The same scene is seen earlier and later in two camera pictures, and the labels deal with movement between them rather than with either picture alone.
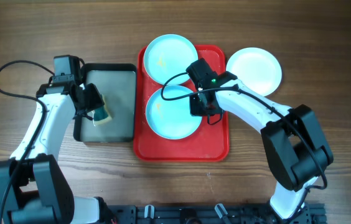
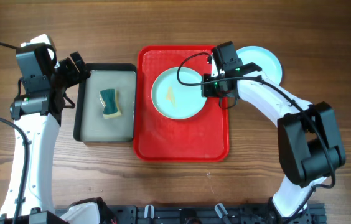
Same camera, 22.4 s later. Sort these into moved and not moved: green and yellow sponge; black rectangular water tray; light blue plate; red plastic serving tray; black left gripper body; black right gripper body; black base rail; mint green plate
Moved: black right gripper body; mint green plate; light blue plate; black left gripper body; green and yellow sponge
Not moved: red plastic serving tray; black rectangular water tray; black base rail
